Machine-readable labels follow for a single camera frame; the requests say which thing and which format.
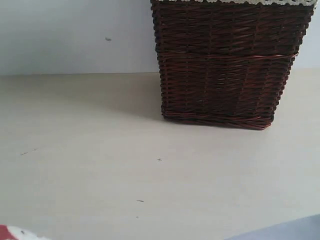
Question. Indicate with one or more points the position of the dark brown wicker basket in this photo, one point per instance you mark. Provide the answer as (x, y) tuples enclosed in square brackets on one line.
[(226, 66)]

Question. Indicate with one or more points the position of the white t-shirt red lettering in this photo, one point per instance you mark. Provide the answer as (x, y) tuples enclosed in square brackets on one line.
[(307, 228)]

